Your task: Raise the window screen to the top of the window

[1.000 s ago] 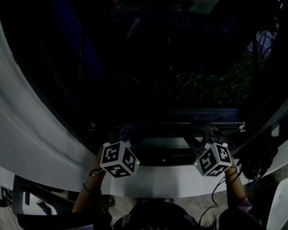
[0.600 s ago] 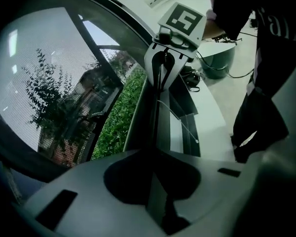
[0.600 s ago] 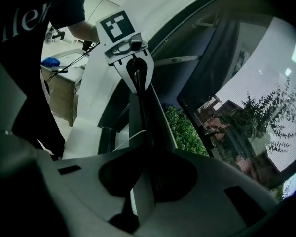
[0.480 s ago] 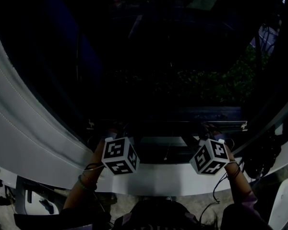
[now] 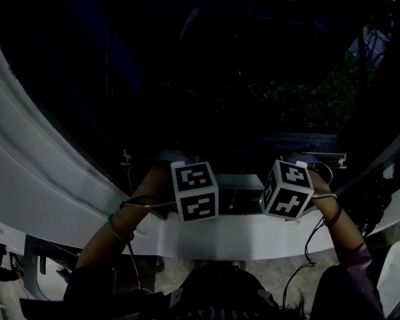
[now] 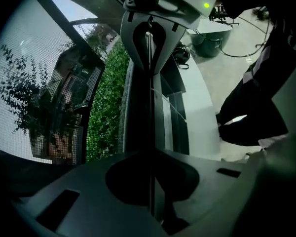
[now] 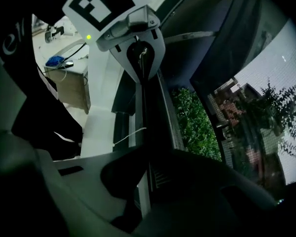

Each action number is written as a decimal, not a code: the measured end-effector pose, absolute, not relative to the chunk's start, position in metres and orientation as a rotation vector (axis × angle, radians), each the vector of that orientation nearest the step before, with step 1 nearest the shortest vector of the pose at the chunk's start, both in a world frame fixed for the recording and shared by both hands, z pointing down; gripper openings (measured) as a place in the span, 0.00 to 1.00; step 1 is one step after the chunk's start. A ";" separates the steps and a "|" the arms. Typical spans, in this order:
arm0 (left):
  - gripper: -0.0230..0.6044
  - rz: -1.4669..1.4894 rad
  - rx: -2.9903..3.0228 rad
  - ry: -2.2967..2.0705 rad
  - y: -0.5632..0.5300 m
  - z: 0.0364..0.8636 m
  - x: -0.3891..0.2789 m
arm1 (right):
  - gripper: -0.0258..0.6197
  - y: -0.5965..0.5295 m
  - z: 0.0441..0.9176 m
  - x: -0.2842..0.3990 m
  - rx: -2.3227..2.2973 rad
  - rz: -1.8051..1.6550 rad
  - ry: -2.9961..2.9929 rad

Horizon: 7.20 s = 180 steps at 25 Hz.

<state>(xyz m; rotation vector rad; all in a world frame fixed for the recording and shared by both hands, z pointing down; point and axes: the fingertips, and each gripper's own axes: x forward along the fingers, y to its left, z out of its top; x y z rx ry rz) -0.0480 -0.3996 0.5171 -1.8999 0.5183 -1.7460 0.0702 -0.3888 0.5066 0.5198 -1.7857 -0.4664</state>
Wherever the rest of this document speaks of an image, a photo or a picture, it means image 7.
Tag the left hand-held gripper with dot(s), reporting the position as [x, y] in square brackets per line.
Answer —
[101, 6]

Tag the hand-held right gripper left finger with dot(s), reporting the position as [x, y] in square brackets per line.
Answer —
[84, 191]

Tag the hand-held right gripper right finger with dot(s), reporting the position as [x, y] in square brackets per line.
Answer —
[199, 181]

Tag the glass window with dark frame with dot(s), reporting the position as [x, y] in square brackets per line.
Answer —
[273, 70]

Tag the open glass window sash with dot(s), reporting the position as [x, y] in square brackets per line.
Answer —
[236, 46]

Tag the green hedge plants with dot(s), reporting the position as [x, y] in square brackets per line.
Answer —
[195, 122]

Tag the wooden vanity cabinet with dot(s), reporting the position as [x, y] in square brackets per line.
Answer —
[69, 90]

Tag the bright blue cloth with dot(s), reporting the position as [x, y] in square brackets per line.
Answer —
[54, 60]

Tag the person's black lettered top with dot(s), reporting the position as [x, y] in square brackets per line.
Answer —
[39, 112]

